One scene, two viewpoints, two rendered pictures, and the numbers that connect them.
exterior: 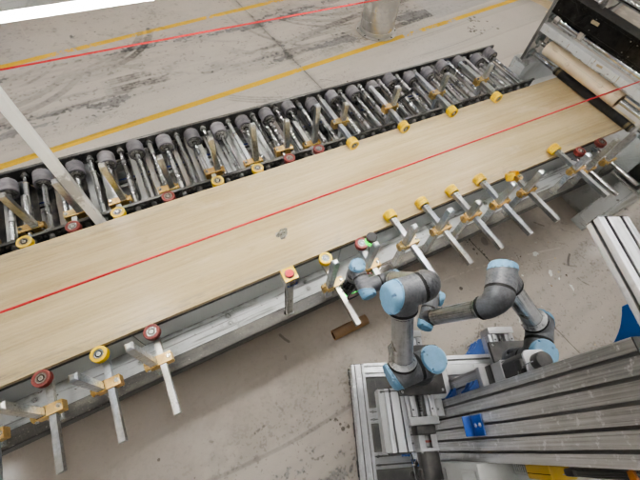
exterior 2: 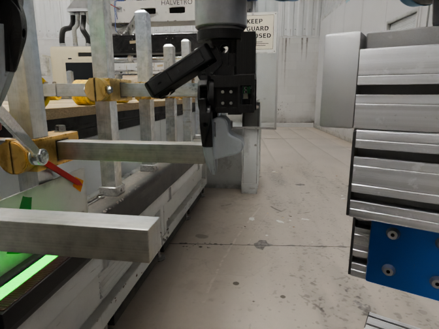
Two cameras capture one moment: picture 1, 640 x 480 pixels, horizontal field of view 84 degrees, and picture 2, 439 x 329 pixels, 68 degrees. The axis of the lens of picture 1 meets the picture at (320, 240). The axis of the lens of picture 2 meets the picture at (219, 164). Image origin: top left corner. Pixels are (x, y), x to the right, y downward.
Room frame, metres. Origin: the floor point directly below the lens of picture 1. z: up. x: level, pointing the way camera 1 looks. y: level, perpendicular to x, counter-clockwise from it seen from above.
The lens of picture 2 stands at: (0.43, -0.13, 0.94)
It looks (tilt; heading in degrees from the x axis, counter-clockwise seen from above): 12 degrees down; 313
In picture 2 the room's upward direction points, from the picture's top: straight up
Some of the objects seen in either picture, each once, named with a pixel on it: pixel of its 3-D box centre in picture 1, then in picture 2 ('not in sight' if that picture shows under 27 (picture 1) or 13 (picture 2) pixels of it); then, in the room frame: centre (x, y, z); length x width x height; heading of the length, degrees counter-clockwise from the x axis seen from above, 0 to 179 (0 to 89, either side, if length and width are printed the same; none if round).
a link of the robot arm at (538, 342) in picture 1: (538, 354); not in sight; (0.51, -1.04, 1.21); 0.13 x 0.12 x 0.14; 165
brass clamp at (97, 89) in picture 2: (408, 243); (110, 89); (1.15, -0.53, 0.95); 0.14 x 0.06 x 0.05; 125
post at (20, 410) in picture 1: (36, 412); not in sight; (0.01, 1.14, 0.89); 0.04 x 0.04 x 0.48; 35
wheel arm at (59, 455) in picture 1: (55, 422); not in sight; (-0.02, 1.07, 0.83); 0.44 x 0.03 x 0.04; 35
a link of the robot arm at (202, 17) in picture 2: not in sight; (221, 17); (0.78, -0.50, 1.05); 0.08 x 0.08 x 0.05
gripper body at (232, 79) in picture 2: not in sight; (226, 75); (0.77, -0.51, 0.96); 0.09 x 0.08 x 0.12; 35
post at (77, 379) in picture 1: (98, 386); not in sight; (0.15, 0.93, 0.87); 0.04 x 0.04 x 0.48; 35
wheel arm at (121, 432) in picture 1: (113, 395); not in sight; (0.12, 0.87, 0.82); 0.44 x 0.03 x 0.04; 35
